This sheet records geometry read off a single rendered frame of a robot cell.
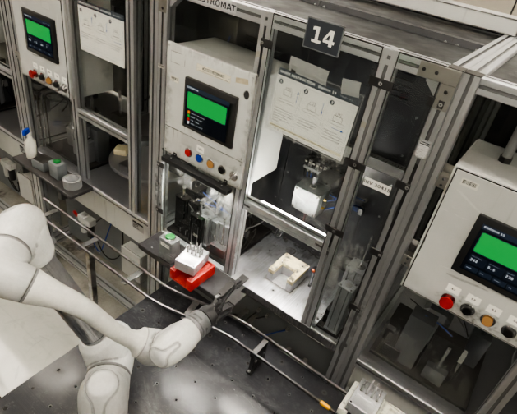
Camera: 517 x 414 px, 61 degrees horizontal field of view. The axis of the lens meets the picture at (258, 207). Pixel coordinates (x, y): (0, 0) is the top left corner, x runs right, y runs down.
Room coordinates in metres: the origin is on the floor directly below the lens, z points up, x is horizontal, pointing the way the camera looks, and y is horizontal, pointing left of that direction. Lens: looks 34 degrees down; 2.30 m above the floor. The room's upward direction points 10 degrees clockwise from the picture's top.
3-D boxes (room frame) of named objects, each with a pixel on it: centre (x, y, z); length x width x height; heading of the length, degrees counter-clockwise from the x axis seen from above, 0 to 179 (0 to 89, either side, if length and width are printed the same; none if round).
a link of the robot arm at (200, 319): (0.98, 0.13, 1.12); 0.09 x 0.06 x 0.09; 60
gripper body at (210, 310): (1.04, 0.09, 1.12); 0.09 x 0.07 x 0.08; 150
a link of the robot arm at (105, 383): (0.82, 0.40, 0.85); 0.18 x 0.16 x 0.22; 12
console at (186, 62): (1.66, 0.21, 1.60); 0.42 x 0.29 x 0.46; 60
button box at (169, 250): (1.51, 0.36, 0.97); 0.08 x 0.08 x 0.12; 60
